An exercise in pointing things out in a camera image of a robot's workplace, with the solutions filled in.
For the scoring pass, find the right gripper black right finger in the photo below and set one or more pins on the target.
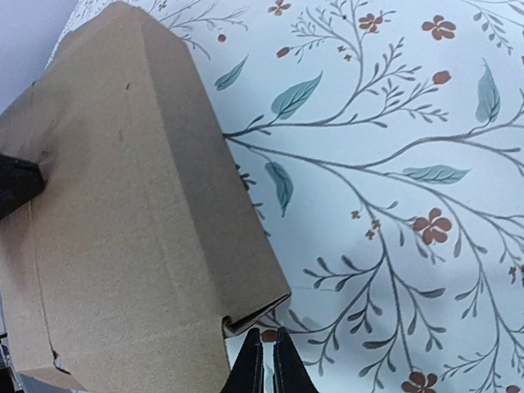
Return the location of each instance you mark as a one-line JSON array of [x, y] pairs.
[[290, 375]]

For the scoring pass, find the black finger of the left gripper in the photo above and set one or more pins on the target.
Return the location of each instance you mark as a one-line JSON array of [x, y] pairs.
[[21, 181]]

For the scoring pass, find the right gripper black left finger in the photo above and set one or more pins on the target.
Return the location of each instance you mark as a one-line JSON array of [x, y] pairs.
[[246, 375]]

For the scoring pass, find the brown cardboard paper box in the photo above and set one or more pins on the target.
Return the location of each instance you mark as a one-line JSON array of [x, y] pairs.
[[144, 251]]

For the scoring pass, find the floral patterned table mat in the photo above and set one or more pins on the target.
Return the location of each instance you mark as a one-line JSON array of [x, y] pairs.
[[381, 143]]

